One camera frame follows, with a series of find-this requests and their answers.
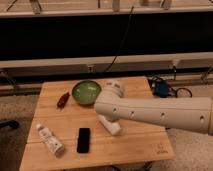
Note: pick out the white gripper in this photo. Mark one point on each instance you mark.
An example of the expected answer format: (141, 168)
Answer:
(112, 127)

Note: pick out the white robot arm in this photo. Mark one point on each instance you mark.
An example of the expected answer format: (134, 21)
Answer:
(190, 114)

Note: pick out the green ceramic bowl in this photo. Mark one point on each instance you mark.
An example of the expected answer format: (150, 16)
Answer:
(86, 92)

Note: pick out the black smartphone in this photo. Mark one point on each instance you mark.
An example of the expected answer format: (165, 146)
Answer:
(83, 142)

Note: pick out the dark red packet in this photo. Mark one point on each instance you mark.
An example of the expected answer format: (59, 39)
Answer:
(63, 100)

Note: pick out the white plastic bottle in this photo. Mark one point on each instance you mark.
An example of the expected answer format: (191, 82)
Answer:
(51, 141)

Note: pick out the black chair base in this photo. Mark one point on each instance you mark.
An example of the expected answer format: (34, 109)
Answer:
(11, 123)

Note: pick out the blue device with cables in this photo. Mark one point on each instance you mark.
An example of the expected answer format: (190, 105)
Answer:
(161, 88)

